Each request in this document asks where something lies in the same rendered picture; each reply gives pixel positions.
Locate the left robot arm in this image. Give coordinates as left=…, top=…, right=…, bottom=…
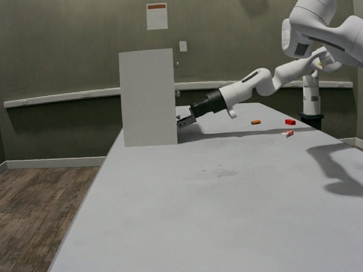
left=282, top=0, right=363, bottom=68

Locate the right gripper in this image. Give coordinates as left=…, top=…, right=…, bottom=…
left=177, top=85, right=239, bottom=129

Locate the red eraser with white tip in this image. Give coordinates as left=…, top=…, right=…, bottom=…
left=281, top=130, right=294, bottom=138

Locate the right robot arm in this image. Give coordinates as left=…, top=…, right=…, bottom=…
left=232, top=46, right=342, bottom=115

